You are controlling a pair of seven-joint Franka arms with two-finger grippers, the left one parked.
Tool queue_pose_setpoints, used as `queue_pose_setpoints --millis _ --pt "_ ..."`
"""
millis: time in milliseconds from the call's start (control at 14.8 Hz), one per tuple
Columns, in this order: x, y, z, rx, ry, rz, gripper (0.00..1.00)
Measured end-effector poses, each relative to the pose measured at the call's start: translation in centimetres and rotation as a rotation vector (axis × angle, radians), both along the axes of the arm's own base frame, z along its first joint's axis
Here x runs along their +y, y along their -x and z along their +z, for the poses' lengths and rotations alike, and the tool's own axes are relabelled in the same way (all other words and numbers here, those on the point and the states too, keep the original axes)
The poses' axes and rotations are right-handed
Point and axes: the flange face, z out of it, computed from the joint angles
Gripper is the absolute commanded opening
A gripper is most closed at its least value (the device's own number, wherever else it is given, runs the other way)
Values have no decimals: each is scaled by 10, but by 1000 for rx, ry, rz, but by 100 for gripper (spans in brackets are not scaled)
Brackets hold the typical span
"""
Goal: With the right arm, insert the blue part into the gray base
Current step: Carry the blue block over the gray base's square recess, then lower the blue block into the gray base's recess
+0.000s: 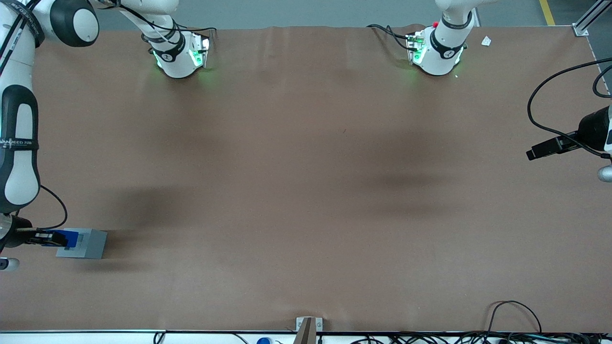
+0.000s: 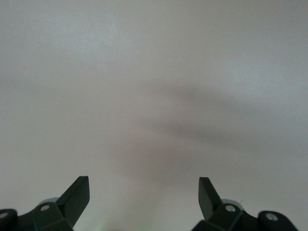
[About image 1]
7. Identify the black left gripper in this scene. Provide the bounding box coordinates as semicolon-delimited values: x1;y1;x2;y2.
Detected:
526;106;612;161

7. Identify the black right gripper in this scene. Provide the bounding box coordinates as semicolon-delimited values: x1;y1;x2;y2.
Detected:
0;214;67;250

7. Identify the small blue plastic part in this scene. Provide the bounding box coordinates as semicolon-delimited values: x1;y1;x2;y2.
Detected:
53;230;79;249

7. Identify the gray square base block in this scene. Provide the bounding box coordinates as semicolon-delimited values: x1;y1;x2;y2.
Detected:
55;228;108;260

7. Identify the brown table cover sheet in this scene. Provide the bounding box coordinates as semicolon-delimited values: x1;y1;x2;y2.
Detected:
0;24;612;333

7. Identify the black right arm wrist cable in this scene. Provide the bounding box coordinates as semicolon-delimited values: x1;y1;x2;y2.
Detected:
13;184;68;231

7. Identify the long black looping cable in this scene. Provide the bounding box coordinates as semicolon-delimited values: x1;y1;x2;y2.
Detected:
527;57;612;159

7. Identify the short black curved cable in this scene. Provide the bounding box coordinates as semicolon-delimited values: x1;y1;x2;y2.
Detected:
592;64;612;99

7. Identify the aluminium frame profile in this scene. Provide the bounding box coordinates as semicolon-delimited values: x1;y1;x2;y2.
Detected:
572;0;612;37

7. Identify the black cable loop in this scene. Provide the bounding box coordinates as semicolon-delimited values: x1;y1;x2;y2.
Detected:
485;300;543;335

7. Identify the black left arm base cable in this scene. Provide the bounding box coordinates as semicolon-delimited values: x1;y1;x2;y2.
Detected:
367;23;415;51

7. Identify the black arm base cable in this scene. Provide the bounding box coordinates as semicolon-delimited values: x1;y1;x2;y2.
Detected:
367;23;415;51
98;0;217;53

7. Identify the black cable bundle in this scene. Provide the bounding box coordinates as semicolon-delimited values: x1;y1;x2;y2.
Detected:
351;331;612;344

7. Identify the black right arm base cable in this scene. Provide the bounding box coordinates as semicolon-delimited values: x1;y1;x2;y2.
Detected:
98;0;217;53

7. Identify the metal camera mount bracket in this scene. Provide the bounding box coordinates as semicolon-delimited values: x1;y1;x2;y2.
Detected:
295;316;324;344

